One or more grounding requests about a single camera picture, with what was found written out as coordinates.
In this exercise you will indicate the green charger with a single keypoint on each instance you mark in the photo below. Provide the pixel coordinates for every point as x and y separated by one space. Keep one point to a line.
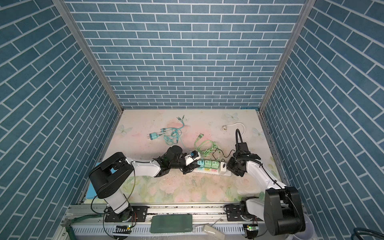
207 164
215 165

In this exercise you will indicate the white charger adapter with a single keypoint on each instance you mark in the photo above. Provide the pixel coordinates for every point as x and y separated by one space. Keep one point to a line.
223 167

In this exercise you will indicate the teal charger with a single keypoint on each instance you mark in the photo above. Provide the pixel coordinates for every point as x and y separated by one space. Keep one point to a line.
201 163
153 136

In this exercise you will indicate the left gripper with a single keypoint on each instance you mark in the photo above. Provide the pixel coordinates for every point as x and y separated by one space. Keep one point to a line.
189 168

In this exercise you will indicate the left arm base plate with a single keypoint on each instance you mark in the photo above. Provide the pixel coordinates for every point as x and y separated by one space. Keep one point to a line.
132 214

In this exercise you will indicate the white small device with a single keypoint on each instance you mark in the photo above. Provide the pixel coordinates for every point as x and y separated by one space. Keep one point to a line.
209 230

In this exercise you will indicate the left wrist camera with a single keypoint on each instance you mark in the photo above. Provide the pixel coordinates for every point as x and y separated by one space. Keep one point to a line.
191 157

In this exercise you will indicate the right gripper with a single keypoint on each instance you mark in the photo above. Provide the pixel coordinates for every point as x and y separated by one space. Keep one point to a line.
229 166

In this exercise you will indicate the green box on rail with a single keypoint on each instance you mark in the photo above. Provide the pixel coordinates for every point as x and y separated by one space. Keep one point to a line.
179 223

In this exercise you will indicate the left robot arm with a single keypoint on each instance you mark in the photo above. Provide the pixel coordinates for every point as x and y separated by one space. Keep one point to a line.
108 176

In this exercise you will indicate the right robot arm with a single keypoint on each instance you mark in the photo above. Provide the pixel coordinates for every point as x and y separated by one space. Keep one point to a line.
281 209

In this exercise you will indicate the white power strip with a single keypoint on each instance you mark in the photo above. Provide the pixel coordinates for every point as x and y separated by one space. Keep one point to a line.
211 171

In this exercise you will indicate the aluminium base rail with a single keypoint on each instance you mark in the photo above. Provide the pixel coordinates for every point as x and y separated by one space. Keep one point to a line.
82 222

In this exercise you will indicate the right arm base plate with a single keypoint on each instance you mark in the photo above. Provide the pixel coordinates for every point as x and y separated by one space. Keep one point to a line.
236 213

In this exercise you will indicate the white bowl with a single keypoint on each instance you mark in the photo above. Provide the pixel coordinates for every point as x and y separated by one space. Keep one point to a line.
309 231

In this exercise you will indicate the blue sheet at left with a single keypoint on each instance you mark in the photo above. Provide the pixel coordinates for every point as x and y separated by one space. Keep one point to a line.
91 193

